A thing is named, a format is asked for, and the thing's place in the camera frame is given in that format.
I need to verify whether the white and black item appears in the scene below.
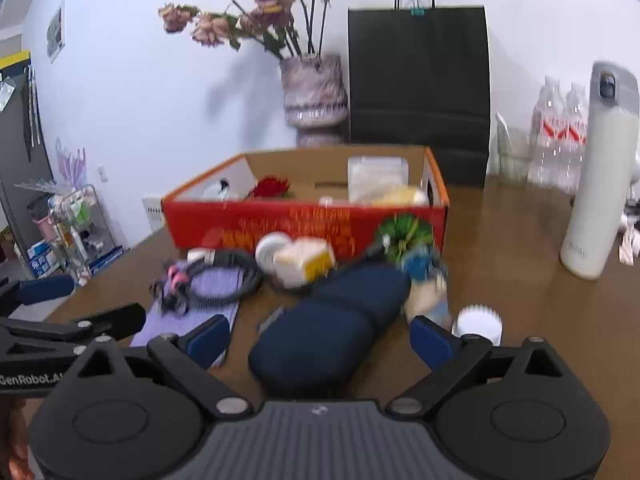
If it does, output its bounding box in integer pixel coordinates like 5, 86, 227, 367
202, 178, 233, 202

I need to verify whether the stack of blue white boxes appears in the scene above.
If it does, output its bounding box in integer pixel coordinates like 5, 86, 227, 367
87, 245, 125, 273

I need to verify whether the wire storage rack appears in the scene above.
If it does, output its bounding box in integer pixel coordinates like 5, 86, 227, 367
15, 180, 126, 281

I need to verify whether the white round item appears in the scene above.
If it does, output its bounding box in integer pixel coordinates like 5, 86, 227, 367
255, 232, 293, 276

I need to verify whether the small silver item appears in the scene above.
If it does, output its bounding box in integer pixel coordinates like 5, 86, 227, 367
257, 305, 286, 333

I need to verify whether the white thermos bottle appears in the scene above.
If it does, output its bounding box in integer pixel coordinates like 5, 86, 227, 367
560, 60, 640, 280

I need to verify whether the clear water bottle red label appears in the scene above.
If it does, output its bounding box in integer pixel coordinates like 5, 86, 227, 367
562, 82, 591, 193
529, 76, 566, 186

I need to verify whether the black cable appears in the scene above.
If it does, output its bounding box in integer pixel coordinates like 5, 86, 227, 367
187, 249, 263, 306

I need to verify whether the orange cardboard box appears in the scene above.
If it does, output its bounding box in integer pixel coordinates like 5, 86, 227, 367
161, 146, 450, 261

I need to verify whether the blue and beige toy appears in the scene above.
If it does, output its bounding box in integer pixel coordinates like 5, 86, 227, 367
400, 245, 451, 326

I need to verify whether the white and yellow box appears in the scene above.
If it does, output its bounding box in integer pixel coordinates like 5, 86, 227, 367
272, 239, 336, 288

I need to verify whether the wooden desktop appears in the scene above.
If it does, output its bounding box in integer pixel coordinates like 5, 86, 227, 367
42, 180, 640, 480

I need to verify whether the purple drawstring pouch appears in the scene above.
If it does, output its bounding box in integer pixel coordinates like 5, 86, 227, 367
129, 265, 248, 348

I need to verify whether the clear plastic container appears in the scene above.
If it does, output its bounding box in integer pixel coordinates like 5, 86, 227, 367
495, 111, 533, 188

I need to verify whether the pink and black clip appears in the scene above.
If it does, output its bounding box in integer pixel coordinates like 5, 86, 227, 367
149, 260, 201, 316

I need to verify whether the white plastic bag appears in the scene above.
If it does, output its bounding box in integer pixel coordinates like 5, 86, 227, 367
347, 156, 411, 203

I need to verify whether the pale yellow item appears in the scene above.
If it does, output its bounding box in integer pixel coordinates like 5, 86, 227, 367
372, 186, 431, 207

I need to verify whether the red artificial rose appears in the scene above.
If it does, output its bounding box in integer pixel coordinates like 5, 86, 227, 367
248, 176, 293, 200

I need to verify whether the navy blue case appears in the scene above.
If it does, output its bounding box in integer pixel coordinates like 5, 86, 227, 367
248, 264, 412, 396

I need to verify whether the black panel with yellow strip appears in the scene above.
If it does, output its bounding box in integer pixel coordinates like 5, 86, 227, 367
0, 51, 56, 281

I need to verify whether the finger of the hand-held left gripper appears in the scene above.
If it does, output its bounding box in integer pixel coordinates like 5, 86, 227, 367
0, 302, 147, 346
0, 274, 76, 317

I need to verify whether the mottled pink vase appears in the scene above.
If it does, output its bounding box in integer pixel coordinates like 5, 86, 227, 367
280, 54, 348, 148

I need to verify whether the black paper bag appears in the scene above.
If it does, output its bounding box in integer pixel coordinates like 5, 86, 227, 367
347, 0, 491, 188

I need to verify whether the white crumpled tissue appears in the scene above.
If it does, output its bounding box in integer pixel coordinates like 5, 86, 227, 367
617, 200, 640, 266

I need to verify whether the white ridged cap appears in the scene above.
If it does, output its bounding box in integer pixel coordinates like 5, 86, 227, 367
451, 305, 503, 346

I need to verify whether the wall poster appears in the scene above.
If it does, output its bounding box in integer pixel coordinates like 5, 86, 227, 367
46, 0, 67, 63

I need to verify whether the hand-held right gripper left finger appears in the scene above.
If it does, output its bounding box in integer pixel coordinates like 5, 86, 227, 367
65, 314, 253, 423

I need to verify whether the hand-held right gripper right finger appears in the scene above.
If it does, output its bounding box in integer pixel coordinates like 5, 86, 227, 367
385, 315, 571, 421

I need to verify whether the blue white carton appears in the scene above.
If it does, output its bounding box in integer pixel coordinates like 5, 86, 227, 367
27, 240, 66, 278

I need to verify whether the person's left hand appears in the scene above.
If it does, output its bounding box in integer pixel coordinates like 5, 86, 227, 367
0, 400, 36, 480

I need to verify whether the purple wing decoration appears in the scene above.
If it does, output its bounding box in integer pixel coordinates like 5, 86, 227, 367
54, 137, 88, 188

